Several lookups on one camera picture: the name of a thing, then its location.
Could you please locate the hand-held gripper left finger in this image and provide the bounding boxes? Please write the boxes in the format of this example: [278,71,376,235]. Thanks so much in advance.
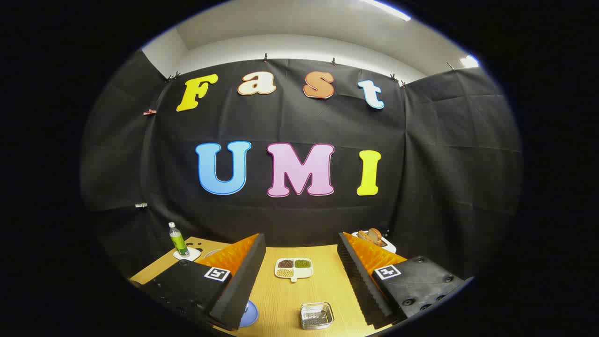
[139,233,266,331]

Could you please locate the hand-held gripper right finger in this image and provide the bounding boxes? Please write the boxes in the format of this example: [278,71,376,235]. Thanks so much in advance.
[337,232,473,330]

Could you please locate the blue plate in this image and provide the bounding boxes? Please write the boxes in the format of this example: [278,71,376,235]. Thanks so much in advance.
[240,300,259,328]

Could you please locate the white toaster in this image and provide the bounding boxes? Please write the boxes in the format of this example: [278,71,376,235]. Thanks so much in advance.
[351,230,397,254]

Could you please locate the bread slice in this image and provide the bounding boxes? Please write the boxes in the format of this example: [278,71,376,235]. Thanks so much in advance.
[358,228,387,247]

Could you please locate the white divided bean tray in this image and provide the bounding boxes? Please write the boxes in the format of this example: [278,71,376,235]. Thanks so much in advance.
[274,257,314,283]

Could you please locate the white coaster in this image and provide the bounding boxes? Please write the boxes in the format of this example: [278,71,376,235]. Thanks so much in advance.
[174,247,202,262]

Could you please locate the green drink bottle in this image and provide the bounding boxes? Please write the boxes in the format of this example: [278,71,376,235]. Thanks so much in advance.
[168,222,190,257]

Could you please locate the black backdrop cloth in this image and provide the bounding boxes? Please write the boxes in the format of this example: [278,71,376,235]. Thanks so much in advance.
[80,49,522,281]

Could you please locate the metal wire basket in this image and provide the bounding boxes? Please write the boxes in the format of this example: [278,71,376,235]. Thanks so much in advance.
[300,302,335,330]

